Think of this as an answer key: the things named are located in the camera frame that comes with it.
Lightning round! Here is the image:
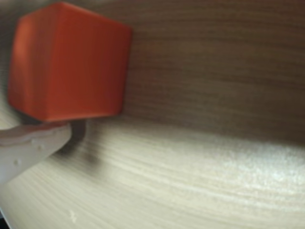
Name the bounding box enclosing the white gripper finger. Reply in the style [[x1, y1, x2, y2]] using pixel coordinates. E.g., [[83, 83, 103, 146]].
[[0, 122, 72, 186]]

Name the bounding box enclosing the orange cube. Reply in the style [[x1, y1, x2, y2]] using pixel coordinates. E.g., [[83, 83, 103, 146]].
[[7, 1, 133, 123]]

